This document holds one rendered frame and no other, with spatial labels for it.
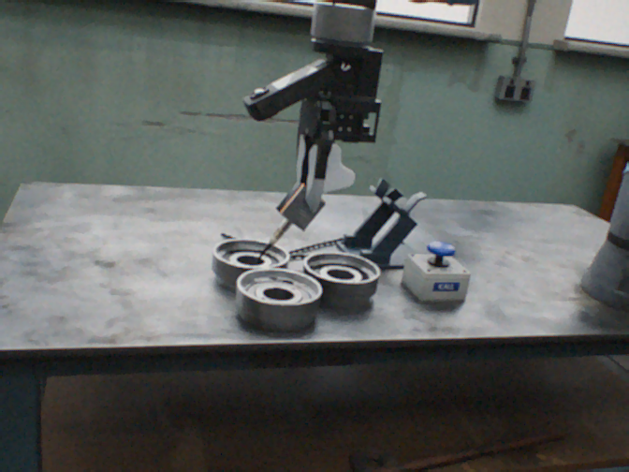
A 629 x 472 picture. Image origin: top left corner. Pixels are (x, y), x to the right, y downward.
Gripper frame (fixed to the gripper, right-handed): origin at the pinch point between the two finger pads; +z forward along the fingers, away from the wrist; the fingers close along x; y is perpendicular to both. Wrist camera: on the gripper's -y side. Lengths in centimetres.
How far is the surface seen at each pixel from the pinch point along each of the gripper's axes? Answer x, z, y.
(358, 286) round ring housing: -7.0, 9.5, 6.3
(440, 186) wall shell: 154, 42, 114
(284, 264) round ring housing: -0.5, 9.2, -2.0
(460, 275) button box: -5.6, 9.0, 22.3
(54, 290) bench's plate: 1.1, 13.0, -30.8
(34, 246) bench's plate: 15.7, 12.9, -34.0
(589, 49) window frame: 143, -20, 162
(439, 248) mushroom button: -3.3, 5.8, 19.5
